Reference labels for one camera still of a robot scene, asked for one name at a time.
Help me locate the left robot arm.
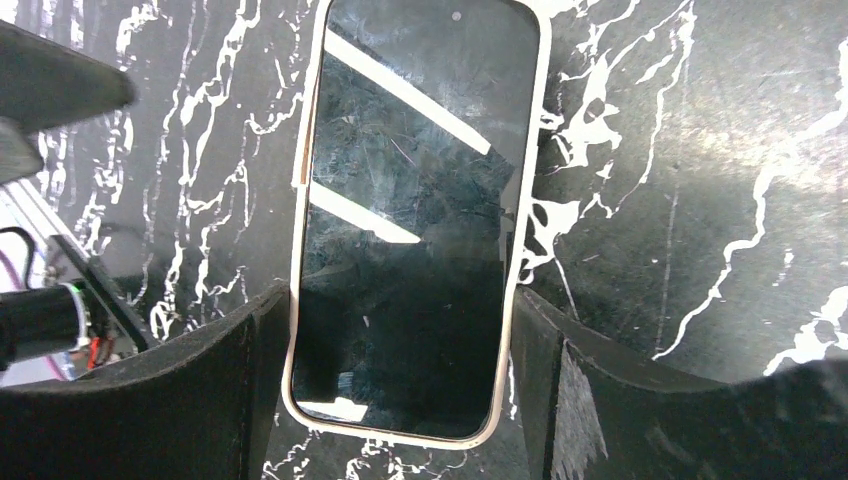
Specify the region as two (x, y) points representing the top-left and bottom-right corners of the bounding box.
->
(1, 22), (155, 369)

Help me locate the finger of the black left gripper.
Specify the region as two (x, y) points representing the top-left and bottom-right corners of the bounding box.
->
(1, 21), (137, 185)

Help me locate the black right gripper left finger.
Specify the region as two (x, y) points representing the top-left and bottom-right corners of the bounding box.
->
(1, 283), (290, 479)

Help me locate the black smartphone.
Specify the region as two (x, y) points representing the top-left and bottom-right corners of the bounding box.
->
(292, 0), (541, 440)

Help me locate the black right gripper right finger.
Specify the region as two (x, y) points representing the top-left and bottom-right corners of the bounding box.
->
(511, 286), (847, 479)

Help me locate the pink phone case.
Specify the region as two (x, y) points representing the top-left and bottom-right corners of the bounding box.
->
(281, 0), (553, 452)

